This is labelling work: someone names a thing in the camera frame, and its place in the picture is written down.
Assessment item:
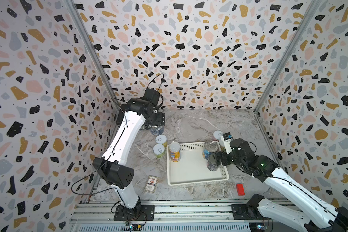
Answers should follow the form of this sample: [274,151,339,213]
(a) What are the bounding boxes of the aluminium corner frame post right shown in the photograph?
[254,0,322,116]

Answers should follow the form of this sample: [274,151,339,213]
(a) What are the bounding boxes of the aluminium corner frame post left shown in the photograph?
[63,0,120,112]

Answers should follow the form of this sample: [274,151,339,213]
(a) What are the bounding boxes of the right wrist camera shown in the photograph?
[219,132,234,154]

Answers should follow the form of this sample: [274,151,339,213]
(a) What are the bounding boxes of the blue label soup can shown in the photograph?
[203,141,218,160]

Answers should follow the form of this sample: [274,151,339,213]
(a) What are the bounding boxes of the pink label small can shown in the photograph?
[213,130,224,141]

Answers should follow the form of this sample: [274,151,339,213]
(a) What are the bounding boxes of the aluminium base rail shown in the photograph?
[69,198,308,232]

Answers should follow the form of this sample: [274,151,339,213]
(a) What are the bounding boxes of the green label small can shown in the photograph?
[153,144,165,159]

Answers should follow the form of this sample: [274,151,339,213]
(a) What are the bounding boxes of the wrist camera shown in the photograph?
[143,88,163,107]
[219,132,234,154]

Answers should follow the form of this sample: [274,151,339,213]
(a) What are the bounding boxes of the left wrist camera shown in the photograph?
[143,88,163,107]

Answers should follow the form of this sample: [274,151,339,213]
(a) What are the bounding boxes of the white perforated plastic basket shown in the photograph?
[166,142,229,188]

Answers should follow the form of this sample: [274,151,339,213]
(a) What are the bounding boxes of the dark navy tall can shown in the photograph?
[207,159,218,172]

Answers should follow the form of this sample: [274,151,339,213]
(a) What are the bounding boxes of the aluminium corner frame post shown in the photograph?
[63,0,120,112]
[254,0,322,116]

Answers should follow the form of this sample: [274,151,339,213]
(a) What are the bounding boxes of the yellow label small can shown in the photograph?
[156,134,167,148]

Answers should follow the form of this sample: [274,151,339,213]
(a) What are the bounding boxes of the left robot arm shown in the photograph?
[93,96,165,209]

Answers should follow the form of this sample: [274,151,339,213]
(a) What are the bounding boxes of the small red block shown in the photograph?
[236,183,245,196]

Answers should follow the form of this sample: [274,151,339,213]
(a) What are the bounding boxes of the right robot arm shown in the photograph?
[215,133,348,232]

